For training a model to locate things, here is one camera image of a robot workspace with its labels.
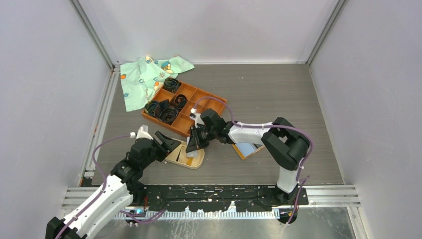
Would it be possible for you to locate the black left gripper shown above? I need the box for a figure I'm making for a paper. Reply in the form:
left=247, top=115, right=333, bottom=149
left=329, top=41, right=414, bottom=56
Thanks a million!
left=141, top=131, right=180, bottom=169

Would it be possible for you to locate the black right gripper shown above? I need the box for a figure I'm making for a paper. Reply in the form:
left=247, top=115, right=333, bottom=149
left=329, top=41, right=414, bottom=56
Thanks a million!
left=186, top=125, right=217, bottom=153

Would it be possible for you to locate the cream oval plastic tray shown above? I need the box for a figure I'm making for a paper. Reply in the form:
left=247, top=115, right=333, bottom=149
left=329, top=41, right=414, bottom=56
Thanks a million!
left=165, top=139, right=205, bottom=169

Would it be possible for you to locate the orange leather card holder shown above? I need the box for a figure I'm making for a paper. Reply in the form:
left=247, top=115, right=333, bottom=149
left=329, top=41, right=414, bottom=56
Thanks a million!
left=232, top=143, right=265, bottom=160

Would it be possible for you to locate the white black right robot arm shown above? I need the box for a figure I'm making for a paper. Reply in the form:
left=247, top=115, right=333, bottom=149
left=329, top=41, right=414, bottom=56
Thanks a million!
left=186, top=108, right=311, bottom=205

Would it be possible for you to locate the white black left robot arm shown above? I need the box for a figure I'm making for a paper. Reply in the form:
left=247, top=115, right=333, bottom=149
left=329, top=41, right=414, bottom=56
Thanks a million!
left=45, top=128, right=181, bottom=239

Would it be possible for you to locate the gold VIP credit card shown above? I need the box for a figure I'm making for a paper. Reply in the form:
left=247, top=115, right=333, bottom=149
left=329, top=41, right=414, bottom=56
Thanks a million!
left=176, top=149, right=194, bottom=166

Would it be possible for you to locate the black rolled belt large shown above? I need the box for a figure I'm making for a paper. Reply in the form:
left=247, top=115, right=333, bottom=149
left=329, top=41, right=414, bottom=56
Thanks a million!
left=154, top=101, right=179, bottom=125

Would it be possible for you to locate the orange wooden compartment tray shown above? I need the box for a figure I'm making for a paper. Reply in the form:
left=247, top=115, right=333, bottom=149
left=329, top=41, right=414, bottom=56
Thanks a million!
left=142, top=81, right=227, bottom=137

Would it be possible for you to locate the black rolled belt left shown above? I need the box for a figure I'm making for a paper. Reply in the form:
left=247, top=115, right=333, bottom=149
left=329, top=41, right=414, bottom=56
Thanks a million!
left=144, top=100, right=159, bottom=117

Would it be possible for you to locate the black rolled belt middle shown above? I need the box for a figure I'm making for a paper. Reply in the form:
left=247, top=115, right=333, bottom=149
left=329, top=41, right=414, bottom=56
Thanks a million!
left=170, top=94, right=188, bottom=111

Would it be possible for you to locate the black rolled belt top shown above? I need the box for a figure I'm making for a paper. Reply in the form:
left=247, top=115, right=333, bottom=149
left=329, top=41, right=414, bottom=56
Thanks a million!
left=163, top=78, right=181, bottom=93

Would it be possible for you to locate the green patterned cloth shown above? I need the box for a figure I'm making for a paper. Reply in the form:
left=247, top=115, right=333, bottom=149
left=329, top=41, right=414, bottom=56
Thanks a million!
left=120, top=56, right=194, bottom=112

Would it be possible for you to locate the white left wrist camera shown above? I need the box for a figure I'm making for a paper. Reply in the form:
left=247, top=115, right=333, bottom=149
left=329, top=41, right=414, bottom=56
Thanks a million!
left=129, top=125, right=153, bottom=140

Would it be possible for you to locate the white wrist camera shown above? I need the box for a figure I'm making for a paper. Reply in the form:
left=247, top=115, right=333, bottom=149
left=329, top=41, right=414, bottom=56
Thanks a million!
left=129, top=125, right=153, bottom=140
left=189, top=108, right=204, bottom=127

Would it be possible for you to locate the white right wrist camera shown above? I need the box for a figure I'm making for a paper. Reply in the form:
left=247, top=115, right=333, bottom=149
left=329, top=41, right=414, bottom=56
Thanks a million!
left=189, top=108, right=204, bottom=127

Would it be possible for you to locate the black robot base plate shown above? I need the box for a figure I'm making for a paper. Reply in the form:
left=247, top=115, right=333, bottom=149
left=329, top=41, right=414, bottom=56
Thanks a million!
left=129, top=184, right=309, bottom=213

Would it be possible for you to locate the white slotted cable duct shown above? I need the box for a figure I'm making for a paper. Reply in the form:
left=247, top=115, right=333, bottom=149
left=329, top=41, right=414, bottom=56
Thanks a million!
left=112, top=209, right=280, bottom=220

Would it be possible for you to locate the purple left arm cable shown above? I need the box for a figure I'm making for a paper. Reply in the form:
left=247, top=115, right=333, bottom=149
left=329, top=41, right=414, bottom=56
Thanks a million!
left=54, top=134, right=166, bottom=239

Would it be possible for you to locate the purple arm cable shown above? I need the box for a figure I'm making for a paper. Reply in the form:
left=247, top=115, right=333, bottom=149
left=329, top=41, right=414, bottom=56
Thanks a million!
left=54, top=134, right=166, bottom=239
left=194, top=96, right=316, bottom=226

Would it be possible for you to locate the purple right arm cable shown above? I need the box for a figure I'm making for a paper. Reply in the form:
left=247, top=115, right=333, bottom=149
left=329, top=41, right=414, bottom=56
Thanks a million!
left=194, top=96, right=316, bottom=226

